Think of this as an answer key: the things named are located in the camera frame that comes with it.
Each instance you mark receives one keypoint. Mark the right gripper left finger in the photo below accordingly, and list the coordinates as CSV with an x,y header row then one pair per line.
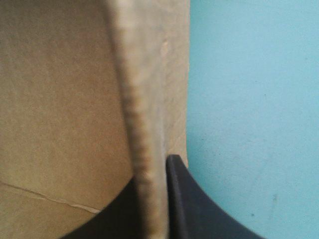
x,y
119,214

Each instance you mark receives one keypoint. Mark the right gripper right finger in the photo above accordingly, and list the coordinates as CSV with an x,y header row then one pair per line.
x,y
194,209

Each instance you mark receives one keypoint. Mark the brown cardboard box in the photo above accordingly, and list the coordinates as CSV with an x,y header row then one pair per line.
x,y
74,99

